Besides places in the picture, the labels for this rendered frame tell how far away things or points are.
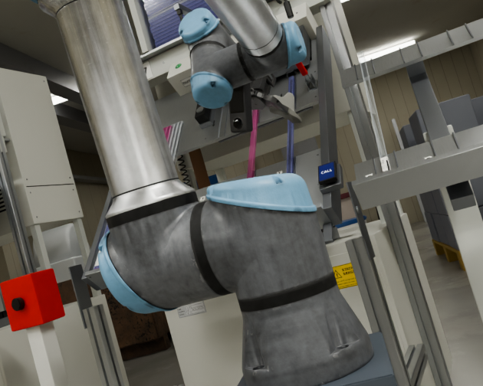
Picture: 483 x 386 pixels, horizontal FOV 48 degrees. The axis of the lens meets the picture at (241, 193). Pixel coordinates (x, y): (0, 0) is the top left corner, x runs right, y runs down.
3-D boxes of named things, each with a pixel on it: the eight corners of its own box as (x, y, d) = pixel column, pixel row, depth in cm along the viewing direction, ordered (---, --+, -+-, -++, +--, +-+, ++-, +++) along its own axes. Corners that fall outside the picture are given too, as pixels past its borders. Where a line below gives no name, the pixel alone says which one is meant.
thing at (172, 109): (327, 112, 145) (320, 99, 142) (130, 184, 172) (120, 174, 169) (323, 43, 167) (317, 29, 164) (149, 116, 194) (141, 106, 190)
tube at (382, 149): (395, 188, 98) (393, 183, 97) (387, 190, 99) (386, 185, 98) (364, 54, 136) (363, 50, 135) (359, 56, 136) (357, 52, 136)
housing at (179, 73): (325, 53, 165) (306, 15, 156) (190, 109, 185) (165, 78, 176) (324, 38, 170) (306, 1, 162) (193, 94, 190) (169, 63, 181)
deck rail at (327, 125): (342, 224, 119) (331, 206, 115) (333, 226, 120) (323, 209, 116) (330, 40, 166) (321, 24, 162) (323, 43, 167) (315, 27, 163)
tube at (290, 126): (293, 216, 120) (290, 213, 119) (287, 217, 121) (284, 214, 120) (294, 78, 154) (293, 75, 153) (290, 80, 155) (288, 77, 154)
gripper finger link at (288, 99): (311, 99, 125) (276, 82, 123) (306, 122, 123) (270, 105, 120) (304, 104, 128) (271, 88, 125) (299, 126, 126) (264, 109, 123)
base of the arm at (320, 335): (378, 372, 54) (349, 276, 55) (234, 406, 57) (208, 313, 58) (370, 335, 69) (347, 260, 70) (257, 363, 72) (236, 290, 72)
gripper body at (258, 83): (279, 80, 125) (254, 47, 115) (270, 112, 122) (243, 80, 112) (251, 83, 129) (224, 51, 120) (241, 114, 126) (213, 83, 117)
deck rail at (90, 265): (102, 289, 146) (87, 277, 142) (96, 291, 147) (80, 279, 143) (150, 116, 194) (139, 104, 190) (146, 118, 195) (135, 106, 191)
